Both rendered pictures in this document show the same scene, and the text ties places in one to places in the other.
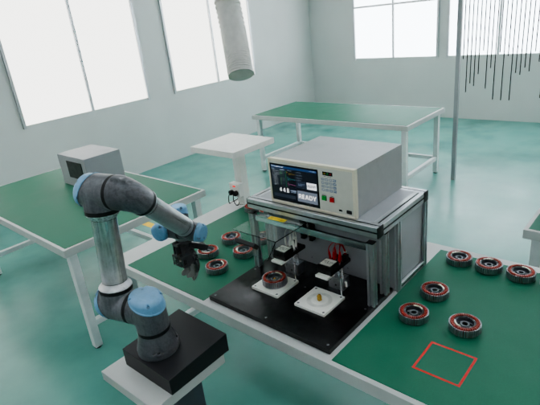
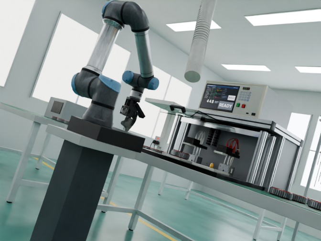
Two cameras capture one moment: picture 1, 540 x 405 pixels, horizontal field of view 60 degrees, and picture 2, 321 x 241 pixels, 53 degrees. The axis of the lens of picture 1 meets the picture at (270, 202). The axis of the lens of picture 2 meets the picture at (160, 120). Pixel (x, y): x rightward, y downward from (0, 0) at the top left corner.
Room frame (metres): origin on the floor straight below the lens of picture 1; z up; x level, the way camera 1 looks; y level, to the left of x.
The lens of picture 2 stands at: (-0.15, 0.08, 0.79)
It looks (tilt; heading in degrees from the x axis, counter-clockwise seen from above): 5 degrees up; 3
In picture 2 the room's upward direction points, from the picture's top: 18 degrees clockwise
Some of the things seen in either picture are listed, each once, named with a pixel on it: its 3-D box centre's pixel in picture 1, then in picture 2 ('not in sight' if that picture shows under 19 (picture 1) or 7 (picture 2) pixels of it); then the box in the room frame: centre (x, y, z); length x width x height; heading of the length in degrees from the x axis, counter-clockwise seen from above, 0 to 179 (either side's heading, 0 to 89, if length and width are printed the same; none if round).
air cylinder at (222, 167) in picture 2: (338, 280); (226, 169); (1.74, -0.26, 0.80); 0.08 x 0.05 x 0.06; 46
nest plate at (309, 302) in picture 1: (319, 300); (210, 169); (1.63, -0.16, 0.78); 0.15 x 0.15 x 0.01; 46
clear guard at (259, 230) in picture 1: (271, 231); (192, 117); (1.80, 0.01, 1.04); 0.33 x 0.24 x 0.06; 136
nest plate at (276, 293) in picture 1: (275, 284); (178, 158); (1.80, 0.02, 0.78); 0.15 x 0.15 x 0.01; 46
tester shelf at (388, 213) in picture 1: (334, 198); (238, 125); (1.95, -0.29, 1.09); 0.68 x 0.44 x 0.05; 46
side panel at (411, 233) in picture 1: (410, 244); (283, 168); (1.78, -0.58, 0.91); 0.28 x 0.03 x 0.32; 136
